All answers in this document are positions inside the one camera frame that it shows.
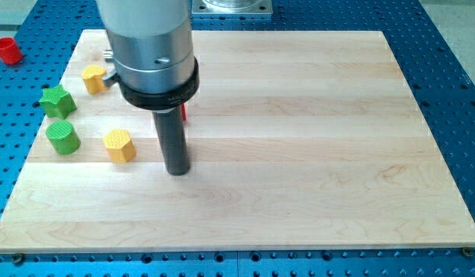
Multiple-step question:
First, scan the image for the red cube block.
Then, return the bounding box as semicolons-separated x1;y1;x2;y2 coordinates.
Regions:
181;104;187;122

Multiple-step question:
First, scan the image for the green cylinder block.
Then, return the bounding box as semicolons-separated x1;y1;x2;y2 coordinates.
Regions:
45;120;81;155

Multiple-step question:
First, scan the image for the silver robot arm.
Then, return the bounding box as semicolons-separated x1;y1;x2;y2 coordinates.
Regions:
96;0;199;175

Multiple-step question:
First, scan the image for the yellow heart block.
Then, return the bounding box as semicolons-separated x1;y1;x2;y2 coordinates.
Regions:
81;65;108;95

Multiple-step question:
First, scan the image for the red cylinder block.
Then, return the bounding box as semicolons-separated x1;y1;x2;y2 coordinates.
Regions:
0;37;23;65

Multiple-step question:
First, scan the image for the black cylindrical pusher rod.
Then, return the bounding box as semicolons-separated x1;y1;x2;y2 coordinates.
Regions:
152;106;190;175

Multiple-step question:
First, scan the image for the black pusher mounting ring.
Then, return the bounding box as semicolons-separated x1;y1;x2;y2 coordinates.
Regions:
117;58;199;111

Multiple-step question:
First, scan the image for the green star block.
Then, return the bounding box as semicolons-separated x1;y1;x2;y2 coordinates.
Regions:
39;85;77;119

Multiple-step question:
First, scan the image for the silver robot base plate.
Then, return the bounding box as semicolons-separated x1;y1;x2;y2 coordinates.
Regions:
191;0;273;18

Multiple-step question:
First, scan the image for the wooden board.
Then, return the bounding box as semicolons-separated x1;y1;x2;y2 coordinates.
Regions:
0;30;475;253

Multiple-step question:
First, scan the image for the yellow hexagon block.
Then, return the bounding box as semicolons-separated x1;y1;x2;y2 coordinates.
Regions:
102;129;136;163

